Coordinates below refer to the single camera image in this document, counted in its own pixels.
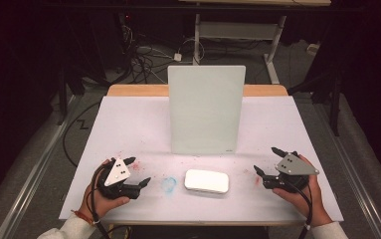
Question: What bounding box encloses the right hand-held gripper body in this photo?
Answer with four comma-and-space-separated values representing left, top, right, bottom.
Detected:
262, 151, 320, 194

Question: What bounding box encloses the small white box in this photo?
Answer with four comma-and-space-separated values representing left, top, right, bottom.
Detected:
306, 43, 321, 56

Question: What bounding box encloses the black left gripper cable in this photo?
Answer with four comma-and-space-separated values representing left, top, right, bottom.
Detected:
89, 164, 113, 239

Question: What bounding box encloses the person's left hand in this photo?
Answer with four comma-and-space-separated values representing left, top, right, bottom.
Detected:
78, 158, 131, 221

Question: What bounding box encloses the metal floor rail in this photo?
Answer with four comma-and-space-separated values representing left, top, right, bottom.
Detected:
0, 94, 84, 239
310, 96, 381, 239

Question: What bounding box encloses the person's right hand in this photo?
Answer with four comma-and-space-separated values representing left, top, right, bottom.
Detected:
272, 153, 333, 228

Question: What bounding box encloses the long black floor cable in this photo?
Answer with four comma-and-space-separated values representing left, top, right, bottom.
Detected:
62, 101, 103, 168

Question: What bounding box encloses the tangle of floor cables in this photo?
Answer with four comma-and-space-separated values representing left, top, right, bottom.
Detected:
117, 13, 179, 85

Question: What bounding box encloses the white metal desk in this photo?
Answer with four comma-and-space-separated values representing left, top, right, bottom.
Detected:
177, 0, 332, 86

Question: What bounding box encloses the white rectangular eraser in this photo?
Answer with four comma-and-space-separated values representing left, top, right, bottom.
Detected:
183, 168, 230, 195

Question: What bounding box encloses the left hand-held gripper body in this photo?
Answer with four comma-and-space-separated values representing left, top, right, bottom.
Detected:
95, 157, 143, 200

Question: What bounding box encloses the black stand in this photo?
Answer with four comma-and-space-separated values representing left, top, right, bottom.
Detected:
287, 71, 344, 137
56, 66, 87, 126

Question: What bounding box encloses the red bracelet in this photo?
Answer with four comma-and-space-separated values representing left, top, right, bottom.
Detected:
72, 208, 95, 225

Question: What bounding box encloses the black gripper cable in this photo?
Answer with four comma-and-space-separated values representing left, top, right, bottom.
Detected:
89, 164, 113, 239
288, 183, 314, 239

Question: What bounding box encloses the wooden table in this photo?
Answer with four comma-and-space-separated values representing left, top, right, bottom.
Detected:
104, 84, 310, 227

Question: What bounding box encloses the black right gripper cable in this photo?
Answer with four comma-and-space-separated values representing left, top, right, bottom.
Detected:
288, 183, 314, 239

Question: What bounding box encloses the white table cover sheet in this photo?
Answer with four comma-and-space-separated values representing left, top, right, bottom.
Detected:
58, 95, 345, 224

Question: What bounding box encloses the white whiteboard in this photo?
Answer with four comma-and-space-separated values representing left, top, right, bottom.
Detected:
167, 65, 247, 156

